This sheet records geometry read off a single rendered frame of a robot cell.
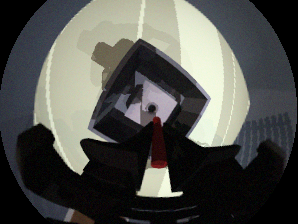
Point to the dark red peg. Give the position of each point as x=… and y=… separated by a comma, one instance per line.
x=158, y=147

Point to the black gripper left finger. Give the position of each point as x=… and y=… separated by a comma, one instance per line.
x=130, y=155

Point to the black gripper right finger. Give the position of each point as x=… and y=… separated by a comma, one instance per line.
x=186, y=158

